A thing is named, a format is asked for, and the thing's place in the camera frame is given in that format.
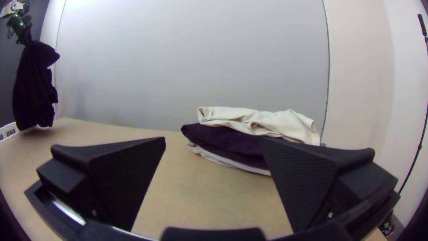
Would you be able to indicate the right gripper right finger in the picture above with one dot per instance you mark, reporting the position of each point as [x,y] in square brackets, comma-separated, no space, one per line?
[301,180]

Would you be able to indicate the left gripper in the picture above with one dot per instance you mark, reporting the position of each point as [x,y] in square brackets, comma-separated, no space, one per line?
[25,36]

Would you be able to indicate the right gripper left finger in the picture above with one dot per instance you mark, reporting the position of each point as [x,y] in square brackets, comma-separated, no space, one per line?
[120,174]

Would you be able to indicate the black t-shirt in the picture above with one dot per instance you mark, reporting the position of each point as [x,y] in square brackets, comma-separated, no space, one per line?
[33,87]

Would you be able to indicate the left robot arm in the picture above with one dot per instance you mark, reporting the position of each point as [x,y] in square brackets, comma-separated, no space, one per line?
[13,6]

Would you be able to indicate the pile of folded clothes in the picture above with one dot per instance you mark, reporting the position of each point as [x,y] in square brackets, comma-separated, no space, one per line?
[234,134]

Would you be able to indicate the white laundry basket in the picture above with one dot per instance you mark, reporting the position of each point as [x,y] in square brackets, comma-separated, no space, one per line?
[7,132]

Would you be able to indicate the black stand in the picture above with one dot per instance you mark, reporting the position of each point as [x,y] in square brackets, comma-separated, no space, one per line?
[422,26]

